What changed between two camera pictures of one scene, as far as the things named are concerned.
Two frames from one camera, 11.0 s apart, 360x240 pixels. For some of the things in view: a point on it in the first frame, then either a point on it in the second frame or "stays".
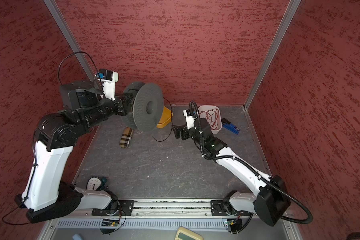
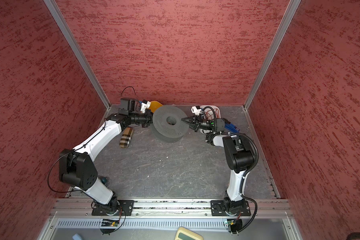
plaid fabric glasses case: (126, 137) stays
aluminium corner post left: (71, 41) stays
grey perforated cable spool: (145, 110) → (164, 132)
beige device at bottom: (184, 233) stays
